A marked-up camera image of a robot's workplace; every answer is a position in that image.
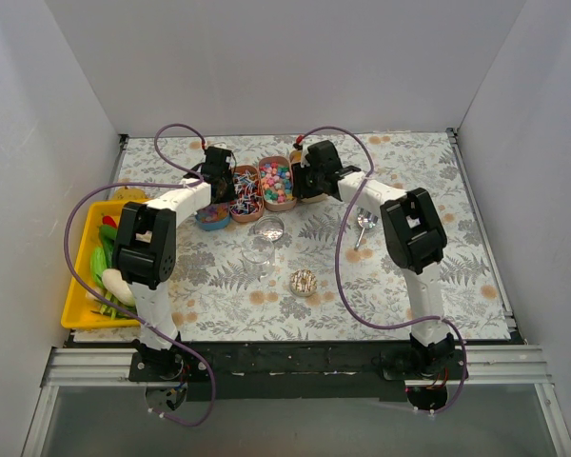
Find clear glass jar lid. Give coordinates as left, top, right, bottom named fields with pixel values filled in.
left=253, top=216, right=285, bottom=243

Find yellow plastic bin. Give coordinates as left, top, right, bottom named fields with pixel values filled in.
left=61, top=200, right=139, bottom=329

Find clear glass jar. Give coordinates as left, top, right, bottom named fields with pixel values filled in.
left=241, top=235, right=275, bottom=280

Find small donut decorated tin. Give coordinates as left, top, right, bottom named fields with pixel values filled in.
left=289, top=269, right=317, bottom=297

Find aluminium frame rail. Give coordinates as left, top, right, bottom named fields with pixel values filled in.
left=22, top=345, right=571, bottom=456

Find blue candy tray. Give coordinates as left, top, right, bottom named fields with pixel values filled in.
left=195, top=203, right=230, bottom=231

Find green toy vegetables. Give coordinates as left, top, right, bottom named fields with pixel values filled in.
left=89, top=225, right=136, bottom=313

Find white toy vegetable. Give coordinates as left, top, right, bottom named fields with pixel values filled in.
left=101, top=268, right=135, bottom=307

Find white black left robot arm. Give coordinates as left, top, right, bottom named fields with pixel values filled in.
left=112, top=146, right=234, bottom=381

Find red toy chili pepper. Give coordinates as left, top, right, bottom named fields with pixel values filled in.
left=102, top=215, right=117, bottom=229

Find pink lollipop tray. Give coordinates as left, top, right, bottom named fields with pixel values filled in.
left=229, top=165, right=265, bottom=224

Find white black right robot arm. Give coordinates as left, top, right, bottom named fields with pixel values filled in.
left=292, top=136, right=455, bottom=379

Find beige gummy candy tray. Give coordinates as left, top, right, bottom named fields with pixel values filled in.
left=289, top=149, right=327, bottom=204

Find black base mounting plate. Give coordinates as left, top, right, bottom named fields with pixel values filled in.
left=128, top=340, right=529, bottom=402

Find floral patterned table mat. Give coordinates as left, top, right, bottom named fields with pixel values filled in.
left=73, top=131, right=513, bottom=343

